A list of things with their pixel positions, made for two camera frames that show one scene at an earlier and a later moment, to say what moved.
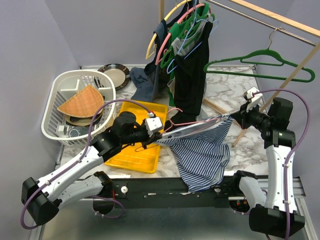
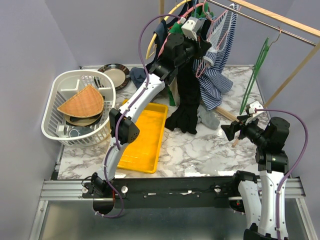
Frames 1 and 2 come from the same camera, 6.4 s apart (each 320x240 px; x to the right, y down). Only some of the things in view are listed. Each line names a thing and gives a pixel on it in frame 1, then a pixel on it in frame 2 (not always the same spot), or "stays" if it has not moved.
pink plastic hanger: [166, 39] stays
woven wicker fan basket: [85, 103] stays
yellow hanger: [152, 38] stays
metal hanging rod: [260, 21] stays
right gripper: [242, 116] to [230, 130]
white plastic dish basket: [74, 97] stays
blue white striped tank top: [202, 151] to [211, 80]
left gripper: [155, 136] to [200, 47]
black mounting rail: [168, 192] stays
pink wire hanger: [139, 148] to [197, 76]
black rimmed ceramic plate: [120, 75] stays
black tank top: [191, 83] stays
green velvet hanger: [267, 56] to [265, 47]
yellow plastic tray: [134, 156] stays
